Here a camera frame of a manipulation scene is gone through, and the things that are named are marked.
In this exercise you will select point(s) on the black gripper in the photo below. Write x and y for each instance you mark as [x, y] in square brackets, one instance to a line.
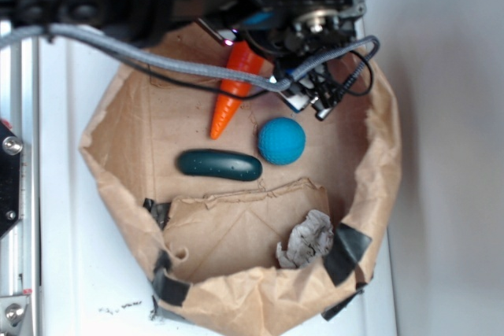
[284, 32]

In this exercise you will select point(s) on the orange plastic carrot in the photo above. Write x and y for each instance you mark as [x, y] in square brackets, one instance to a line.
[242, 58]

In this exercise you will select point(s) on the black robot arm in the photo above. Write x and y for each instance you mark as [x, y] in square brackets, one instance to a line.
[121, 27]

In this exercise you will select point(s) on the blue dimpled ball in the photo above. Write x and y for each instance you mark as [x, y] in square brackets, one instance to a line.
[281, 141]

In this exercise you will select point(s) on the dark green toy cucumber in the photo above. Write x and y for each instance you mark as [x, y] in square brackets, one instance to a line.
[221, 164]

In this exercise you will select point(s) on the brown paper bag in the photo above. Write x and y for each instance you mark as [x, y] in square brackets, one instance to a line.
[208, 245]

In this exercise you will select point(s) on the crumpled white paper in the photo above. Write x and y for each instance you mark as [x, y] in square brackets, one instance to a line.
[310, 239]

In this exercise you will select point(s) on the aluminium frame rail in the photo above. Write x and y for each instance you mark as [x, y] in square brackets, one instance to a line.
[20, 271]

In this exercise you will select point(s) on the black octagonal mount plate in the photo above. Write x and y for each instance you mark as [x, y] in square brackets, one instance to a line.
[10, 170]

